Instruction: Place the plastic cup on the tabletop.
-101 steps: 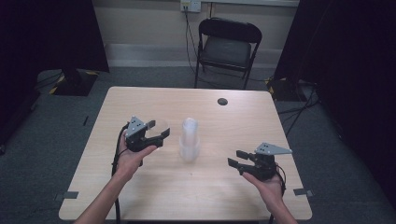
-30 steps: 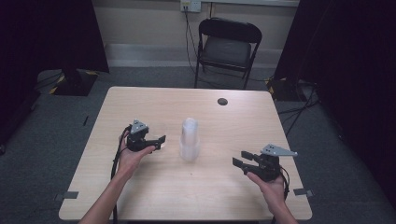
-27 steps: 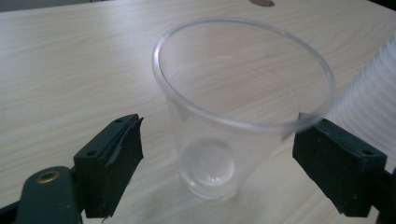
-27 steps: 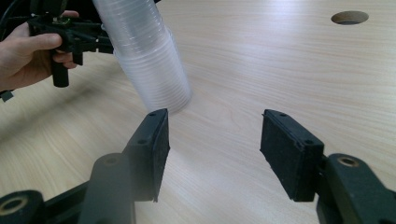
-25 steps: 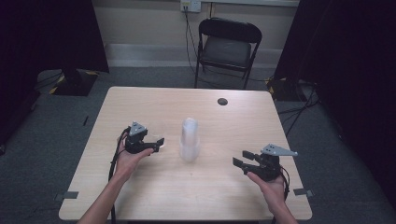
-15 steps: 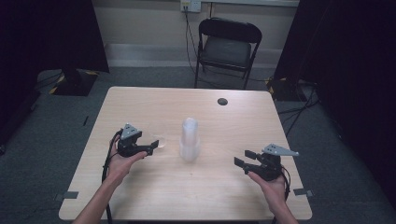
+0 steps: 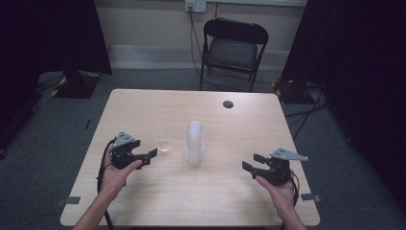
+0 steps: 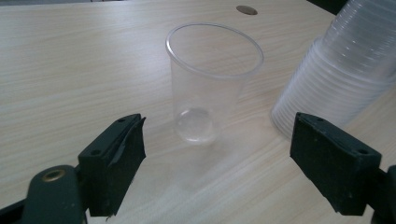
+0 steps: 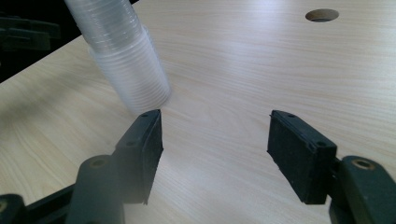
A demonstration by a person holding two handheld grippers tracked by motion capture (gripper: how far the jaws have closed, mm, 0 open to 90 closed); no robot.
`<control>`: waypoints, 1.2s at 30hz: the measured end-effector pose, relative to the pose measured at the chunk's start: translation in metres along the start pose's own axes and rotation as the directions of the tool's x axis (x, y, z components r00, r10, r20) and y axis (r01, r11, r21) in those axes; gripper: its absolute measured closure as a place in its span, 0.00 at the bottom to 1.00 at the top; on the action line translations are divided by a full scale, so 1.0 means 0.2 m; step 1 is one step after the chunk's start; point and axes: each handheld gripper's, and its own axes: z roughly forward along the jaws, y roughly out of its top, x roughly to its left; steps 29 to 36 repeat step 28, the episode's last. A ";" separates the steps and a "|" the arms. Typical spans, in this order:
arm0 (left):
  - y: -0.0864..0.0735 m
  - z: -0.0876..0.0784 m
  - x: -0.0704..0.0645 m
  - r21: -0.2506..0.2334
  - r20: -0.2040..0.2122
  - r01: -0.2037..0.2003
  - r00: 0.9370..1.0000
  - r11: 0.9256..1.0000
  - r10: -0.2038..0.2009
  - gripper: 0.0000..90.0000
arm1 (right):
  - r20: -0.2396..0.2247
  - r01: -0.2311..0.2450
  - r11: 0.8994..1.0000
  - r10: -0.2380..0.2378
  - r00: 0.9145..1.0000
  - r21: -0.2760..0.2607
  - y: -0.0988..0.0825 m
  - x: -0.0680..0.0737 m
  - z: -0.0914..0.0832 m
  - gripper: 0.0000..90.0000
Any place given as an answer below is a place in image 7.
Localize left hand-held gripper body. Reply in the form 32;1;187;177
110;130;145;171

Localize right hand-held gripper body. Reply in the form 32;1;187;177
261;147;309;187

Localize single clear plastic cup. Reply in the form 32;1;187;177
151;125;173;153

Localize stack of clear plastic cups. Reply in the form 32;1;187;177
183;120;206;168

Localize person's left hand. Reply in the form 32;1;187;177
100;144;144;198

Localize person's right hand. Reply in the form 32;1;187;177
255;175;296;222

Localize grey tape strip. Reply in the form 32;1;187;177
55;195;81;207
300;193;322;203

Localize black stand base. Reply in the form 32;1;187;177
51;70;102;100
273;78;322;105

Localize black folding chair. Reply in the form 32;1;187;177
198;17;270;93

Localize dark curtain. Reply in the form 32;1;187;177
280;0;406;214
0;0;113;151

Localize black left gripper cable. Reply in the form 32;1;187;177
96;138;117;230

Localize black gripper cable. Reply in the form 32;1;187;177
96;138;117;230
287;170;302;209

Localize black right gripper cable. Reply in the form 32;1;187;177
287;170;302;209

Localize black floor cables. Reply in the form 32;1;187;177
283;81;330;142
34;72;67;94

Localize white wall power outlet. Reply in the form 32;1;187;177
184;0;208;14

